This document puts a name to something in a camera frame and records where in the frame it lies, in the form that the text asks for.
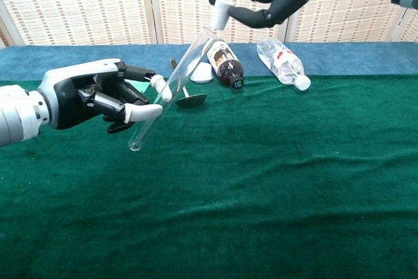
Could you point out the blue table cover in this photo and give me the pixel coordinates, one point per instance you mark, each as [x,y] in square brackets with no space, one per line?
[65,58]

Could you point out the green sachet packet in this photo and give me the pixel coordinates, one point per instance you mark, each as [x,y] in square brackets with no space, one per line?
[143,88]

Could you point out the small white cap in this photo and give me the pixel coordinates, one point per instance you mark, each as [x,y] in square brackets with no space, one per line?
[220,14]

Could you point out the white plastic cup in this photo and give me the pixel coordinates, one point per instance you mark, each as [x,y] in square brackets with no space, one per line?
[204,74]

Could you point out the clear plastic water bottle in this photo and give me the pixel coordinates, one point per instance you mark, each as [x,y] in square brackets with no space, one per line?
[282,61]

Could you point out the clear glass test tube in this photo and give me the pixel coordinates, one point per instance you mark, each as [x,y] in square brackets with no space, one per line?
[182,73]

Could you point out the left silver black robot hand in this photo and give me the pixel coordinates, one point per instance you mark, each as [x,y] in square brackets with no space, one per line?
[72,96]

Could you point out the dark green velvet cloth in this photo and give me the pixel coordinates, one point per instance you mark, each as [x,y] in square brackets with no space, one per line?
[228,177]

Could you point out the brown glass bottle with label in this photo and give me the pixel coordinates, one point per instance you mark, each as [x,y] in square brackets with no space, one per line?
[228,70]

